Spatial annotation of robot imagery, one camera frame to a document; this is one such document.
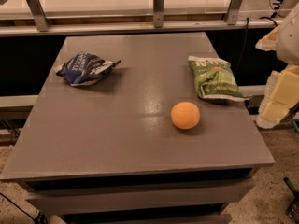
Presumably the middle metal bracket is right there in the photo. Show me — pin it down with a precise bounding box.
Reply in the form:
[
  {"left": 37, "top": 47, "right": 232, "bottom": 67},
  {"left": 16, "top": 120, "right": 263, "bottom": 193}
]
[{"left": 153, "top": 0, "right": 164, "bottom": 28}]

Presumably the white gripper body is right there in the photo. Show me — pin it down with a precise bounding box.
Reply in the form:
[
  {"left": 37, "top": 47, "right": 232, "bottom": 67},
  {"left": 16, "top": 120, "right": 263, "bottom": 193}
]
[{"left": 277, "top": 4, "right": 299, "bottom": 64}]

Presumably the black floor cable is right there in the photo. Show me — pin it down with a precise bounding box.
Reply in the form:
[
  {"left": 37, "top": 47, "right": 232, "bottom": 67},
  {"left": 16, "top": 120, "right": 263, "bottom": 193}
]
[{"left": 0, "top": 191, "right": 49, "bottom": 224}]

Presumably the metal bracket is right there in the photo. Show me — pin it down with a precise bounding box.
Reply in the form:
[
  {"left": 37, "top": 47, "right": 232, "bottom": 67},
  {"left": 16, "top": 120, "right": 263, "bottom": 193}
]
[
  {"left": 153, "top": 0, "right": 164, "bottom": 28},
  {"left": 26, "top": 0, "right": 50, "bottom": 32},
  {"left": 224, "top": 0, "right": 242, "bottom": 25}
]

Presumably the green chip bag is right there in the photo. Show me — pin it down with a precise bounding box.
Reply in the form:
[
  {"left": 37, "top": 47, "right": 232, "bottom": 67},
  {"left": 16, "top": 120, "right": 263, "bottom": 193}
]
[{"left": 188, "top": 56, "right": 245, "bottom": 102}]

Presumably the blue chip bag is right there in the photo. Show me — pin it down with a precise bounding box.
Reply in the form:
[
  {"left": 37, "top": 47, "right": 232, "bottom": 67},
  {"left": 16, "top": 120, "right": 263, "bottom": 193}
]
[{"left": 55, "top": 52, "right": 121, "bottom": 87}]

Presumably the black cable behind table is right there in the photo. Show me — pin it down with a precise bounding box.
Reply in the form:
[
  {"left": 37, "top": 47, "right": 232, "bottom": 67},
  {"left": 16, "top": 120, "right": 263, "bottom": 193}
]
[{"left": 234, "top": 16, "right": 278, "bottom": 77}]

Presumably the right metal bracket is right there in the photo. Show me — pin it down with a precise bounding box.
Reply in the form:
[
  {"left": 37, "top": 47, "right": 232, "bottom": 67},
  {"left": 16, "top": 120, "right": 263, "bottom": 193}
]
[{"left": 224, "top": 0, "right": 242, "bottom": 25}]

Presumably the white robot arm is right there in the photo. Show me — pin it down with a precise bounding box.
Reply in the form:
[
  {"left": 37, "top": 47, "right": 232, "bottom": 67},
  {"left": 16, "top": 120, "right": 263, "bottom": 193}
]
[{"left": 255, "top": 0, "right": 299, "bottom": 129}]

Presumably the grey upper drawer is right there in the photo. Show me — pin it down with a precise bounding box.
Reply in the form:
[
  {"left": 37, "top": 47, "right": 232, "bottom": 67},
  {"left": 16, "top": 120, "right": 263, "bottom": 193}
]
[{"left": 26, "top": 178, "right": 254, "bottom": 216}]

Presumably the left metal bracket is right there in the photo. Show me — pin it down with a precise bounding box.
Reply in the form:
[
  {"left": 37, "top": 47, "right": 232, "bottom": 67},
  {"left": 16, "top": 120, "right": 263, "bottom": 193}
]
[{"left": 26, "top": 0, "right": 50, "bottom": 32}]

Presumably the dark object on floor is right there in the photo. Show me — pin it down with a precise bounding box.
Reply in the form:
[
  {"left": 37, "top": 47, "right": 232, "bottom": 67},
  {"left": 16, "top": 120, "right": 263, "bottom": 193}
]
[{"left": 284, "top": 177, "right": 299, "bottom": 224}]

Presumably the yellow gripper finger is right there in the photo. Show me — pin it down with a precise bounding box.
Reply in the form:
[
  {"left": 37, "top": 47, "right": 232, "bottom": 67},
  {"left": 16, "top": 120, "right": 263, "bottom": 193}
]
[
  {"left": 255, "top": 26, "right": 279, "bottom": 51},
  {"left": 256, "top": 64, "right": 299, "bottom": 129}
]

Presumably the orange fruit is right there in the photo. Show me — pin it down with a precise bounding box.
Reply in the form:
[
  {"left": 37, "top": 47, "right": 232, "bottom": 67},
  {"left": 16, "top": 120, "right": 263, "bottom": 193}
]
[{"left": 171, "top": 102, "right": 200, "bottom": 130}]

